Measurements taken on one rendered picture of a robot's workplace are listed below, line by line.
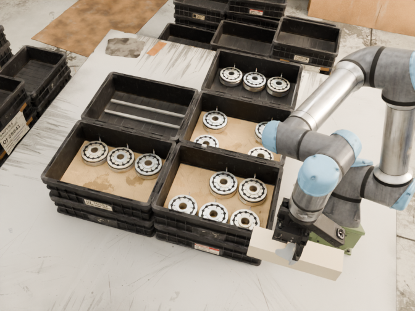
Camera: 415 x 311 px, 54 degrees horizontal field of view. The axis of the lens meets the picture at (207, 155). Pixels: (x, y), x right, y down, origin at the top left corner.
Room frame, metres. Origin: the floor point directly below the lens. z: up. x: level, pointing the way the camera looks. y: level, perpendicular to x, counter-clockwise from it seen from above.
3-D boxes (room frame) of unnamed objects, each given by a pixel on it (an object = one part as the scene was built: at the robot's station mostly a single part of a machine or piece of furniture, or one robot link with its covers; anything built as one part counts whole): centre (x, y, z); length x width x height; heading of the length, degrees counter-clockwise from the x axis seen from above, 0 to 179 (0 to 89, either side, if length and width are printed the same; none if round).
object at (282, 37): (2.23, -0.59, 0.37); 0.40 x 0.30 x 0.45; 76
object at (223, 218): (0.72, -0.03, 0.86); 0.10 x 0.10 x 0.01
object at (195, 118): (1.09, -0.11, 0.87); 0.40 x 0.30 x 0.11; 77
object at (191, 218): (0.80, -0.05, 0.92); 0.40 x 0.30 x 0.02; 77
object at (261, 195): (0.84, -0.17, 0.86); 0.10 x 0.10 x 0.01
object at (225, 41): (2.33, -0.20, 0.31); 0.40 x 0.30 x 0.34; 76
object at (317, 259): (0.49, -0.25, 1.08); 0.24 x 0.06 x 0.06; 76
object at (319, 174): (0.50, -0.23, 1.39); 0.09 x 0.08 x 0.11; 144
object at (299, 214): (0.49, -0.22, 1.31); 0.08 x 0.08 x 0.05
